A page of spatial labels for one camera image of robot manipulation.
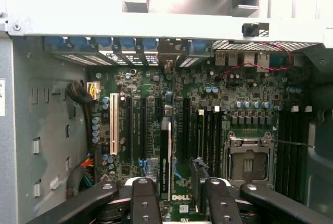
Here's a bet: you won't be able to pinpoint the silver CPU socket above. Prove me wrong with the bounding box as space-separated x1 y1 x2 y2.
225 130 275 186

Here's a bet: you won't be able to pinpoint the RAM slot white clips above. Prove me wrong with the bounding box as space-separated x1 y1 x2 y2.
197 109 206 160
212 106 221 178
283 106 299 199
296 106 313 201

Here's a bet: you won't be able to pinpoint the RAM slot black clips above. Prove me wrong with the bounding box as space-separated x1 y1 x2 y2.
204 112 213 177
290 109 305 200
277 109 289 196

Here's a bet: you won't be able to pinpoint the long black expansion slot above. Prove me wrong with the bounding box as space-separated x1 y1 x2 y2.
139 96 148 164
125 96 134 163
183 98 191 162

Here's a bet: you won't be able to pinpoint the white PCI expansion slot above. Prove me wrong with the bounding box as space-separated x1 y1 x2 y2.
109 93 120 156

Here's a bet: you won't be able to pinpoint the thin metal locking lever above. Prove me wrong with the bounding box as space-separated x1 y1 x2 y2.
270 137 316 149

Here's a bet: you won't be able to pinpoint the grey metal PC case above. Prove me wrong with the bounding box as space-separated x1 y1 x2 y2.
0 10 333 224

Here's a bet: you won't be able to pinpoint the green Dell motherboard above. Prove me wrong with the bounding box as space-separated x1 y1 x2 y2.
87 52 313 224

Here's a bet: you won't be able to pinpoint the silver USB port block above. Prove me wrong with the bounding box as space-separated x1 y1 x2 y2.
214 51 239 67

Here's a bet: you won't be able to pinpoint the perforated metal slot cover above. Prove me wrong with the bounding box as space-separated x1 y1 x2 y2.
78 54 114 66
53 52 88 66
179 57 195 68

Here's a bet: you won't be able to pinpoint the silver ethernet port block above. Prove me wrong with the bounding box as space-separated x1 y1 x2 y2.
256 51 271 73

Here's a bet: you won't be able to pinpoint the blue slot retainer clip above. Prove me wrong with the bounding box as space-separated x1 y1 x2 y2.
95 36 112 48
69 36 91 52
191 39 207 52
142 38 157 50
120 38 136 50
53 36 66 50

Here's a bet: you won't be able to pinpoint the coloured power wire bundle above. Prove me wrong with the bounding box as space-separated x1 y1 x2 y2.
66 152 95 200

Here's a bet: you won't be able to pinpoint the black sleeved power cable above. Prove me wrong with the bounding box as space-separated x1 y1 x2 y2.
66 81 101 154

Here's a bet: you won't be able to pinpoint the red black twisted wire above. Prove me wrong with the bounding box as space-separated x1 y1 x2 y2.
220 41 292 80

